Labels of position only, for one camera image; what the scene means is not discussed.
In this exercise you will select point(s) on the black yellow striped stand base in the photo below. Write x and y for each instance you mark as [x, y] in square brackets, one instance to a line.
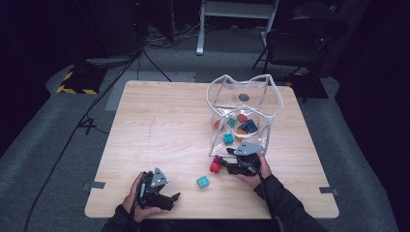
[80, 80]
[306, 85]

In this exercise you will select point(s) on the orange toy block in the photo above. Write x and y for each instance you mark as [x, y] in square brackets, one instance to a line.
[240, 132]

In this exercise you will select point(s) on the dark blue sloped toy block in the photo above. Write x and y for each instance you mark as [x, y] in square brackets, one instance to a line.
[244, 127]

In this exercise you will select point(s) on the black chair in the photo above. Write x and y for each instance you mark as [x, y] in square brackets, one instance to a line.
[299, 42]

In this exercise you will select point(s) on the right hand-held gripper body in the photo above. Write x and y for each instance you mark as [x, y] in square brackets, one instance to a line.
[248, 150]

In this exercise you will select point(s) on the clear plastic bag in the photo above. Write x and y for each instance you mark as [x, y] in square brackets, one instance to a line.
[222, 96]

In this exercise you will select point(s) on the dark equipment cabinet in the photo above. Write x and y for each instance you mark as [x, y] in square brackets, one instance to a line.
[112, 32]

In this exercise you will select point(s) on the person's right hand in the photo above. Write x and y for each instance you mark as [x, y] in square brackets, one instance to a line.
[262, 170]

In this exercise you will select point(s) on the maroon toy block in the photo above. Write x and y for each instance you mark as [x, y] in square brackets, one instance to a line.
[218, 158]

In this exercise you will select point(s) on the red toy block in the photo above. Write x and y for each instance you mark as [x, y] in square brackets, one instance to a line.
[241, 117]
[215, 167]
[217, 124]

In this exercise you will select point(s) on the grey tape strip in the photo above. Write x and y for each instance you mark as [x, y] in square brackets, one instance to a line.
[95, 185]
[328, 190]

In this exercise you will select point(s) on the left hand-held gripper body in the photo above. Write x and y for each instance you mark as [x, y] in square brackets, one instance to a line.
[159, 179]

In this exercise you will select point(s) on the white desk frame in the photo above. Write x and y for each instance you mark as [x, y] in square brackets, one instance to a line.
[201, 32]

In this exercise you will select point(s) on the person's left hand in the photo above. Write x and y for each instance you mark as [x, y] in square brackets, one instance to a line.
[132, 201]

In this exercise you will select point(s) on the teal curved toy block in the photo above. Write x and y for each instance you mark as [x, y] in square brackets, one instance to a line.
[231, 121]

